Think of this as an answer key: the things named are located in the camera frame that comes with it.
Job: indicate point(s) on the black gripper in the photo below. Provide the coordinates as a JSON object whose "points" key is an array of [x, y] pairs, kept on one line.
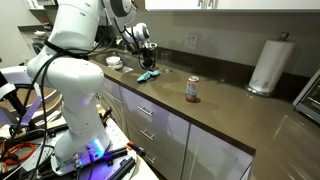
{"points": [[148, 51]]}

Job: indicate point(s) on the light blue microfibre towel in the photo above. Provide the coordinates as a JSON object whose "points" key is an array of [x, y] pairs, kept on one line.
{"points": [[149, 75]]}

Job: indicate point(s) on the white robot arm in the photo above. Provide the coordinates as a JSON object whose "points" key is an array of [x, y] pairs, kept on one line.
{"points": [[76, 80]]}

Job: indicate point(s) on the metal paper towel holder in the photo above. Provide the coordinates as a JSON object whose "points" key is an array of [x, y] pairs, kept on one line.
{"points": [[260, 92]]}

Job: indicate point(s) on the white paper towel roll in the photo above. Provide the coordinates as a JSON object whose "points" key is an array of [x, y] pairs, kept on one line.
{"points": [[271, 65]]}

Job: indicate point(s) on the clear drinking glass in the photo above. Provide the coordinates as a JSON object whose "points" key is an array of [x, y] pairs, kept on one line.
{"points": [[166, 61]]}

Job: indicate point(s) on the stainless steel sink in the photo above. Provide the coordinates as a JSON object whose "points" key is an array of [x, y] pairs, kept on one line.
{"points": [[128, 61]]}

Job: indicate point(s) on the white ceramic bowl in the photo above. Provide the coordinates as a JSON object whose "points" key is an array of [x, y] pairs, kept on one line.
{"points": [[113, 60]]}

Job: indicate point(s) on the black coffee maker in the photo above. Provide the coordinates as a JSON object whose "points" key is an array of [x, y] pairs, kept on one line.
{"points": [[107, 36]]}

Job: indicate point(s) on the sink cabinet door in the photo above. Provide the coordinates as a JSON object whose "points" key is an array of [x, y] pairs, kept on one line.
{"points": [[113, 100]]}

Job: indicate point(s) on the red soda can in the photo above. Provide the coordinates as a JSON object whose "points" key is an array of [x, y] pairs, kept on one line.
{"points": [[192, 90]]}

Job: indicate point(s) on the cabinet drawer front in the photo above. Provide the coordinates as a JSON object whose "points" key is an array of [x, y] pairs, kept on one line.
{"points": [[166, 123], [166, 148], [166, 170]]}

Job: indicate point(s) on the white perforated mounting table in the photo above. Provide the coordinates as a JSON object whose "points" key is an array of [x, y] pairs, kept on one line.
{"points": [[116, 133]]}

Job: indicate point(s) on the orange and black clamp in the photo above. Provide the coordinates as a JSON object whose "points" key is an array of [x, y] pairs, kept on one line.
{"points": [[135, 148]]}

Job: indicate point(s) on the small white dish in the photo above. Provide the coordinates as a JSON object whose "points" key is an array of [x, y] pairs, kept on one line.
{"points": [[40, 33]]}

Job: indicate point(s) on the plain base cabinet door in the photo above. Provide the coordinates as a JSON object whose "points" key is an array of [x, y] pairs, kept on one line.
{"points": [[216, 156]]}

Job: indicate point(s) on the white upper cabinet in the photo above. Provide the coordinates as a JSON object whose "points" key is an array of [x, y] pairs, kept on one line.
{"points": [[266, 4]]}

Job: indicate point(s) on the silver toaster oven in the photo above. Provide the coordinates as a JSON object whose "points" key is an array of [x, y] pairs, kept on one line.
{"points": [[310, 96]]}

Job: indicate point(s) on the white wall outlet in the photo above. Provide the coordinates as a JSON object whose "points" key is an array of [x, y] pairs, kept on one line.
{"points": [[190, 41]]}

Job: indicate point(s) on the black aluminium rail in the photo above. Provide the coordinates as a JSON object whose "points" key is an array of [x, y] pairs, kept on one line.
{"points": [[115, 155], [121, 168]]}

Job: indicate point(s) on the white curved frame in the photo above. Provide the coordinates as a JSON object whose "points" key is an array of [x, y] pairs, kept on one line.
{"points": [[13, 75]]}

